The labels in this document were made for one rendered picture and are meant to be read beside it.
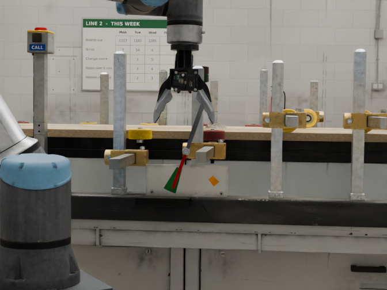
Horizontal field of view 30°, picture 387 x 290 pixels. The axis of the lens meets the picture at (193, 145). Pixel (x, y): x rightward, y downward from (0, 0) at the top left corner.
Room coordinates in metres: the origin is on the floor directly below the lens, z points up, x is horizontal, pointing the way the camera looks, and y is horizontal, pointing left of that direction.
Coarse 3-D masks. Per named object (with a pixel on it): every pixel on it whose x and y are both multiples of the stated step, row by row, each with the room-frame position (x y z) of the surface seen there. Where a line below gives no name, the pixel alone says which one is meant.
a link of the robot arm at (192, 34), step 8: (168, 32) 1.80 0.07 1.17; (176, 32) 1.78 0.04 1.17; (184, 32) 1.78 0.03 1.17; (192, 32) 1.78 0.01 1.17; (200, 32) 1.80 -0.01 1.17; (168, 40) 1.80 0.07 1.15; (176, 40) 1.78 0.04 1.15; (184, 40) 1.78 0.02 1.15; (192, 40) 1.78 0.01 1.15; (200, 40) 1.80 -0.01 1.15
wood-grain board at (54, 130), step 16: (32, 128) 2.55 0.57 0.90; (48, 128) 2.57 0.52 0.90; (64, 128) 2.59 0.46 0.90; (80, 128) 2.61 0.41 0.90; (96, 128) 2.63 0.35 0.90; (112, 128) 2.66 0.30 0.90; (128, 128) 2.68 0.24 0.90; (160, 128) 2.72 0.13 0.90; (176, 128) 2.75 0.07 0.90; (208, 128) 2.80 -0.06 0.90; (224, 128) 2.82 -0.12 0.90; (240, 128) 2.85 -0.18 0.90; (256, 128) 2.87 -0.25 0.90; (320, 128) 2.98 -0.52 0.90; (336, 128) 3.01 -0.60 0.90
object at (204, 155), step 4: (204, 148) 2.13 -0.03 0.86; (208, 148) 2.13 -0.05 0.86; (212, 148) 2.18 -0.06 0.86; (196, 152) 1.98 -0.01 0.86; (200, 152) 1.98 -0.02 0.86; (204, 152) 1.98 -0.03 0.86; (208, 152) 2.06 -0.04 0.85; (212, 152) 2.19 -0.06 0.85; (196, 156) 1.98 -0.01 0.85; (200, 156) 1.98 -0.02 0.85; (204, 156) 1.98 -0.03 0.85; (208, 156) 2.06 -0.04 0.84; (212, 156) 2.19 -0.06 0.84; (196, 160) 1.98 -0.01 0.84; (200, 160) 1.98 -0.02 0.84; (204, 160) 1.98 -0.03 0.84; (208, 160) 2.06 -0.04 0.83
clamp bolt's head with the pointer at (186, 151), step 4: (184, 148) 2.25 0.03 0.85; (184, 152) 2.25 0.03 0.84; (188, 152) 2.25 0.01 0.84; (184, 156) 2.26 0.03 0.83; (184, 160) 2.26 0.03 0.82; (180, 164) 2.26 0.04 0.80; (180, 168) 2.26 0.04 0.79; (176, 176) 2.26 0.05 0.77; (176, 180) 2.26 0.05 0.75; (172, 188) 2.26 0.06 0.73
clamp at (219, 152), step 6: (186, 144) 2.27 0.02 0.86; (192, 144) 2.26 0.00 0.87; (198, 144) 2.26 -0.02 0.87; (204, 144) 2.26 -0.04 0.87; (210, 144) 2.26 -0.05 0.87; (216, 144) 2.26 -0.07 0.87; (222, 144) 2.25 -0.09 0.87; (192, 150) 2.26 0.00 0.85; (216, 150) 2.26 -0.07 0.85; (222, 150) 2.25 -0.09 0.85; (192, 156) 2.26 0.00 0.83; (216, 156) 2.26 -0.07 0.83; (222, 156) 2.25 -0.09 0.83
